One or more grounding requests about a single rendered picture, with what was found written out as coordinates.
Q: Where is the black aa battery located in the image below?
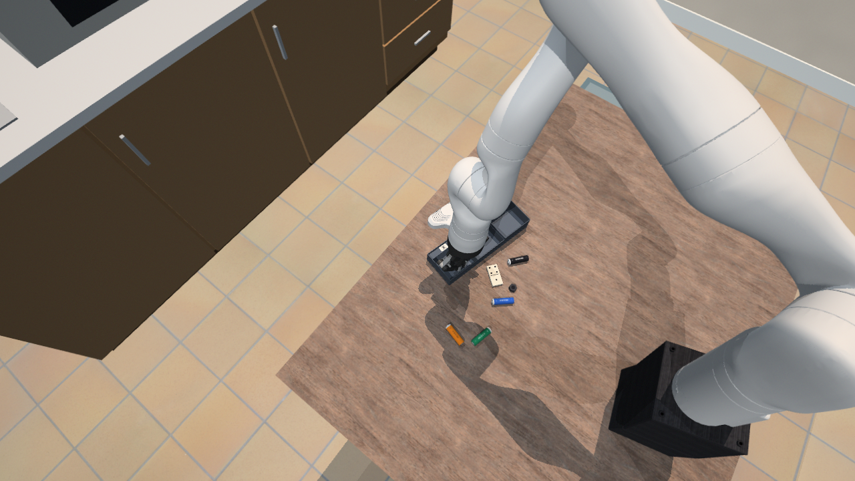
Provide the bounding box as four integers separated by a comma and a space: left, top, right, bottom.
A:
508, 255, 529, 265

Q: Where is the grey rack of bins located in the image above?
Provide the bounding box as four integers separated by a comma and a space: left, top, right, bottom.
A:
427, 201, 530, 286

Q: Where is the green aa battery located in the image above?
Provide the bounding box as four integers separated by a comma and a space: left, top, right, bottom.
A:
471, 327, 492, 346

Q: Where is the orange aa battery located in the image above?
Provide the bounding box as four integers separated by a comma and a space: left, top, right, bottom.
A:
446, 324, 464, 345

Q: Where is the cream domino tile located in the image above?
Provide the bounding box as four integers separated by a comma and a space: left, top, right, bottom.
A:
486, 264, 503, 287

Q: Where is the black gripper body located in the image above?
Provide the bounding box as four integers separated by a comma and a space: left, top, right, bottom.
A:
446, 238, 484, 262

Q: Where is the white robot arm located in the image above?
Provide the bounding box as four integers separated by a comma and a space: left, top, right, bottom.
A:
427, 0, 855, 427

